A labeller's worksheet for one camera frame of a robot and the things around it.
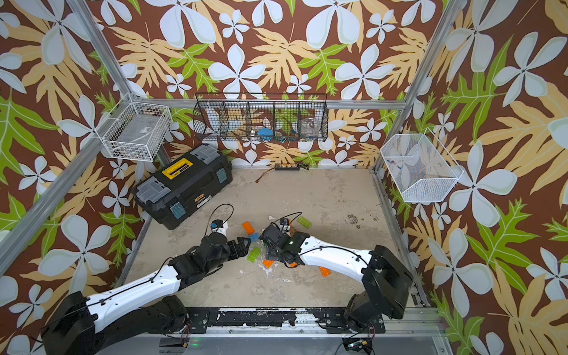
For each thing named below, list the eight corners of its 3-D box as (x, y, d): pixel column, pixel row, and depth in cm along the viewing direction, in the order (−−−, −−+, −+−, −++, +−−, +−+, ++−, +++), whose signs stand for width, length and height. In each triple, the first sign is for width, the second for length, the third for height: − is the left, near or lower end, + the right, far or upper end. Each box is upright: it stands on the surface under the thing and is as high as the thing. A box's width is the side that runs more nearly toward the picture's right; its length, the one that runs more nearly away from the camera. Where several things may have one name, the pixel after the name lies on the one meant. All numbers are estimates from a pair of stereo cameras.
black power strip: (274, 170, 122) (274, 167, 120) (274, 166, 124) (274, 163, 123) (299, 170, 122) (299, 167, 120) (298, 166, 125) (299, 163, 123)
